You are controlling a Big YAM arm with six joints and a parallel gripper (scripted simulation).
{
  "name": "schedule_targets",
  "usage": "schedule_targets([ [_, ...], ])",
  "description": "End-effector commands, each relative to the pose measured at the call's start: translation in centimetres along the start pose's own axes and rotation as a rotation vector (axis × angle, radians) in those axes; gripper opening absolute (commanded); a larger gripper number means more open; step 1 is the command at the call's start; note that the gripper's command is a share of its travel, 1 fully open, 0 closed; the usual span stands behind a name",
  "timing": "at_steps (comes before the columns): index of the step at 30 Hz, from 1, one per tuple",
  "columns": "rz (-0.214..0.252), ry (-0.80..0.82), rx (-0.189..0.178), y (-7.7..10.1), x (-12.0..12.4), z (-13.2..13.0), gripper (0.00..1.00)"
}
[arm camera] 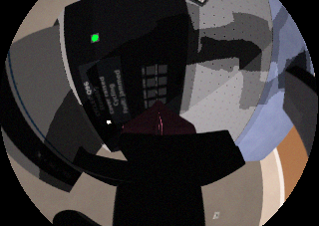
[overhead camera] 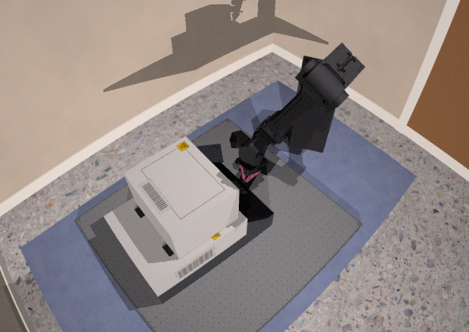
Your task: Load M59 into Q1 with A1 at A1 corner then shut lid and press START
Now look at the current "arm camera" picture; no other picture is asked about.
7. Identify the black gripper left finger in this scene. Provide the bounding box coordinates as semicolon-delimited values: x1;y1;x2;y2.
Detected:
121;101;159;135

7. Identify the black and white benchtop lab instrument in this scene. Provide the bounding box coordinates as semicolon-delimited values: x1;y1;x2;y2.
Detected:
0;0;188;193

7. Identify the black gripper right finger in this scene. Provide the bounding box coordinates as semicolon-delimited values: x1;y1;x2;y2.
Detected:
159;101;196;135

